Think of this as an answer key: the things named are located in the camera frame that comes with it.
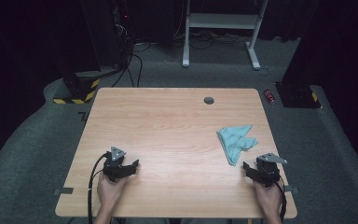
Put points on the white metal desk frame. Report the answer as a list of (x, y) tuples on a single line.
[(220, 21)]

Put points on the black stand base yellow mark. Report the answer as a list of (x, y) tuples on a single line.
[(296, 96)]

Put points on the dark computer tower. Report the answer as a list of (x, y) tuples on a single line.
[(122, 28)]

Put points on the person's right hand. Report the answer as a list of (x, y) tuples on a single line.
[(268, 199)]

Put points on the grey tape strip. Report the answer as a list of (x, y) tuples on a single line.
[(64, 191), (292, 189)]

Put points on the person's left hand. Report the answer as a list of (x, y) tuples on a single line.
[(108, 193)]

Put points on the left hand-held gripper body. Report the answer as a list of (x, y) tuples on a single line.
[(113, 168)]

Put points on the black tape floor mark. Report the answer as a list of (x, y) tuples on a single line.
[(84, 116)]

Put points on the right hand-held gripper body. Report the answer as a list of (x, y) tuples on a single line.
[(268, 172)]

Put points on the red can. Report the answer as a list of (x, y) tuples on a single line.
[(269, 96)]

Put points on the teal cloth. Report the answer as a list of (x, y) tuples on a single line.
[(234, 141)]

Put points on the black yellow striped stand base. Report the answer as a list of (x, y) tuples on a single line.
[(82, 90)]

